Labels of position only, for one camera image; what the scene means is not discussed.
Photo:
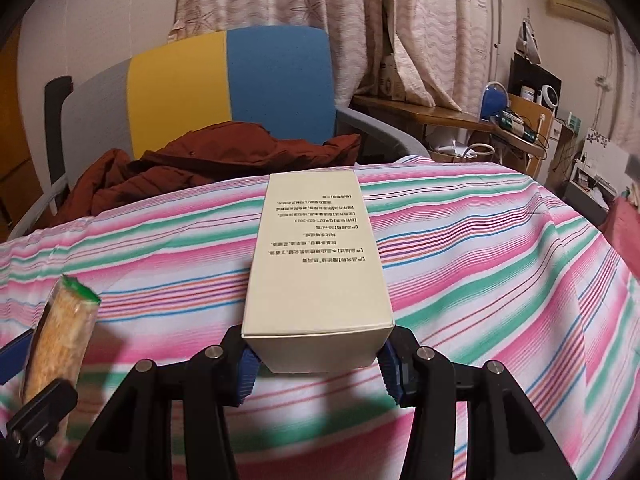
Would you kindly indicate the white metal stand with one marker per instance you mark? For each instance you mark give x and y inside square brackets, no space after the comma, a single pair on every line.
[495,35]

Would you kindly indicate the white bag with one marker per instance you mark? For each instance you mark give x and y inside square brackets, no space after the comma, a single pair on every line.
[460,152]

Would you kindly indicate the beige air conditioner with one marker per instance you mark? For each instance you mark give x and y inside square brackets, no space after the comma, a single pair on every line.
[580,10]

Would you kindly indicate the pink blanket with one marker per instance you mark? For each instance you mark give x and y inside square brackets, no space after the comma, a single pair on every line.
[625,230]

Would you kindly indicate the brown cardboard panel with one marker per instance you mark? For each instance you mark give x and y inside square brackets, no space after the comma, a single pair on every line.
[525,110]

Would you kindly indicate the small brown carton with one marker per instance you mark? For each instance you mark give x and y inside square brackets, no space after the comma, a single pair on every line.
[392,80]

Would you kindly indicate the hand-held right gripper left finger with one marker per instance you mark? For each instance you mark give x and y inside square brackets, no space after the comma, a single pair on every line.
[245,380]

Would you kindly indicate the grey yellow blue chair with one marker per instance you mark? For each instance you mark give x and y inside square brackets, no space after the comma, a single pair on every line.
[275,85]

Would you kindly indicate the dark red jacket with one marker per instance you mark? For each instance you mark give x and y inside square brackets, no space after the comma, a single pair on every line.
[200,160]

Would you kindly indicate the beige cardboard box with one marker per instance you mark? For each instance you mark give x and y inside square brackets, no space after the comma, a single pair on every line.
[315,260]

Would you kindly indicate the clothes iron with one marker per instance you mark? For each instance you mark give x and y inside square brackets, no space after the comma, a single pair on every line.
[530,42]

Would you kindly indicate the striped pink green tablecloth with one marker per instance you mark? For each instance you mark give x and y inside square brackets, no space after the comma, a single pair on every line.
[500,285]

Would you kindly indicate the patterned beige curtain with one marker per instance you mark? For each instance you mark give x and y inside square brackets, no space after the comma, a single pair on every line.
[425,20]
[630,100]

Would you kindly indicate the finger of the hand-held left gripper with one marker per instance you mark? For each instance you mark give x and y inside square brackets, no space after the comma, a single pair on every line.
[12,360]
[40,420]

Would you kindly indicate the wooden desk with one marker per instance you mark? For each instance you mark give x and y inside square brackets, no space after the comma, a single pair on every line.
[425,112]

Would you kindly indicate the grey storage unit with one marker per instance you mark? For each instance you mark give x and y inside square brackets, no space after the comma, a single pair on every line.
[585,200]

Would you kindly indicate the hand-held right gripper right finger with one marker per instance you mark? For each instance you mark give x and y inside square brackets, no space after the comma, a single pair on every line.
[395,380]

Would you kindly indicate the orange wooden wardrobe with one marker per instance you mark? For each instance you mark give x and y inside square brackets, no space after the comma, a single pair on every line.
[12,160]

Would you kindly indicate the clear snack packet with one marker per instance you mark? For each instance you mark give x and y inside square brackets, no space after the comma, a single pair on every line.
[60,340]

